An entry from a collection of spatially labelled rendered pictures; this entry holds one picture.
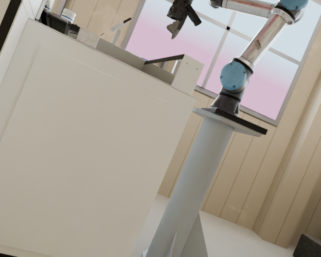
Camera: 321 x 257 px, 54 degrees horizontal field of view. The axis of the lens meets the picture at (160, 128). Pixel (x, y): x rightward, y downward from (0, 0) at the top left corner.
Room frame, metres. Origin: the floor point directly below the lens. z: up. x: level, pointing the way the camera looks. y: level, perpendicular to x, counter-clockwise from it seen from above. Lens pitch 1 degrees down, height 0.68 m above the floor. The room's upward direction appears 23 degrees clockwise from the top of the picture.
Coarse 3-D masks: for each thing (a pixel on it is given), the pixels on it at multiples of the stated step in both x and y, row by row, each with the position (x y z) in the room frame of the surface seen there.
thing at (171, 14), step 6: (174, 0) 1.58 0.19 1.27; (180, 0) 1.56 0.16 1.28; (186, 0) 1.57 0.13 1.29; (192, 0) 1.57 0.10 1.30; (174, 6) 1.53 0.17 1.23; (180, 6) 1.57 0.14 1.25; (168, 12) 1.60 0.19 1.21; (174, 12) 1.54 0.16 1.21; (180, 12) 1.55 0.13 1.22; (186, 12) 1.56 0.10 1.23; (174, 18) 1.59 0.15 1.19; (180, 18) 1.56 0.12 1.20
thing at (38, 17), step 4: (44, 0) 1.11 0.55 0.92; (48, 0) 1.17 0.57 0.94; (44, 4) 1.11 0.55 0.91; (48, 4) 1.22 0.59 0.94; (40, 8) 1.11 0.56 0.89; (44, 8) 1.23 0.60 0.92; (48, 8) 1.28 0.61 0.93; (40, 12) 1.11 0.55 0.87; (36, 16) 1.11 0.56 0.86; (40, 16) 1.12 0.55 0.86; (36, 20) 1.14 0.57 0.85; (40, 20) 1.17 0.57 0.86
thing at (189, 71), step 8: (184, 56) 1.20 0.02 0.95; (184, 64) 1.20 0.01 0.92; (192, 64) 1.21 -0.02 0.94; (200, 64) 1.22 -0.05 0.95; (184, 72) 1.21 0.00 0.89; (192, 72) 1.22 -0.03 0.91; (200, 72) 1.23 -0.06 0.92; (176, 80) 1.20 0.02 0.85; (184, 80) 1.21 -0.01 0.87; (192, 80) 1.22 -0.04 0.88; (184, 88) 1.22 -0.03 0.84; (192, 88) 1.23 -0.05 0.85
